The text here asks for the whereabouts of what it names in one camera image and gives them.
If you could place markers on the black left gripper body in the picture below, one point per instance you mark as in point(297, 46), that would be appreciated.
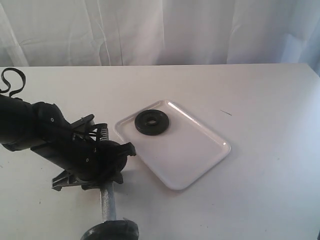
point(73, 151)

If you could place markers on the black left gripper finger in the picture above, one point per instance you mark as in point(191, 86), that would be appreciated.
point(124, 150)
point(117, 178)

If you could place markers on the chrome dumbbell bar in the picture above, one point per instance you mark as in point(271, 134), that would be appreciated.
point(107, 197)

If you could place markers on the black weight plate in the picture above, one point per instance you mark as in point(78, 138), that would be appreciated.
point(151, 122)
point(113, 230)

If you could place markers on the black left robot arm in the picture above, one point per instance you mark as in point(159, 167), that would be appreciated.
point(16, 128)

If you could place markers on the white rectangular tray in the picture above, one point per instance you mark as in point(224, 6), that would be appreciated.
point(181, 154)

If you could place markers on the white curtain backdrop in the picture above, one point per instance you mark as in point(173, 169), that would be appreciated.
point(37, 33)

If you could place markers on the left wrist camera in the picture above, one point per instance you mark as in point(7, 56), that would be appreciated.
point(83, 124)

